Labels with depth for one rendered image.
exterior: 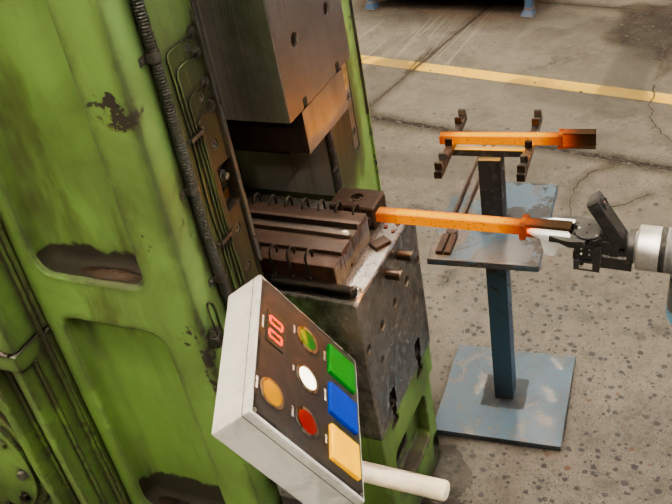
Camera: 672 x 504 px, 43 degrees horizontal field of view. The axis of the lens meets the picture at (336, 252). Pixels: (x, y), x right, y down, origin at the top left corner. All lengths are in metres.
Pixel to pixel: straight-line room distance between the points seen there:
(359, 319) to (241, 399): 0.64
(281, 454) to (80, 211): 0.70
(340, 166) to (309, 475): 1.02
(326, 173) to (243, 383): 0.97
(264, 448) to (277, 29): 0.74
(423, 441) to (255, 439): 1.31
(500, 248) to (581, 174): 1.68
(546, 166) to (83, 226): 2.65
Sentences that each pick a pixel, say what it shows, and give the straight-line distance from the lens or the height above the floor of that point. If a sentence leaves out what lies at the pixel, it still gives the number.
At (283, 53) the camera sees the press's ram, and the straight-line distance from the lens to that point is 1.63.
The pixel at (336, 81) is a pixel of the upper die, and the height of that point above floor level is 1.35.
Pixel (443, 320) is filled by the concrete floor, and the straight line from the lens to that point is 3.22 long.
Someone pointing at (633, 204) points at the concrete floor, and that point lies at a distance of 3.79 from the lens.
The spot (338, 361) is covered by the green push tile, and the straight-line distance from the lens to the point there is 1.61.
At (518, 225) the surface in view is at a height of 1.07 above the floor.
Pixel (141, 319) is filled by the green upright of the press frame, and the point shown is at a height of 1.04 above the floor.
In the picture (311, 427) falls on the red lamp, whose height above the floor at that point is 1.08.
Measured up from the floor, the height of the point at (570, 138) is 0.97.
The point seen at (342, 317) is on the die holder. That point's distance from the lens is 1.94.
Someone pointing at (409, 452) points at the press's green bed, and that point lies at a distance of 2.59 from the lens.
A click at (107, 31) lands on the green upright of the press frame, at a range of 1.45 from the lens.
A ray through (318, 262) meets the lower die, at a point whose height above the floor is 0.98.
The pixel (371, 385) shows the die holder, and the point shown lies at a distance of 2.07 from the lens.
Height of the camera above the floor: 2.11
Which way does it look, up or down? 35 degrees down
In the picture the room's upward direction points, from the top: 11 degrees counter-clockwise
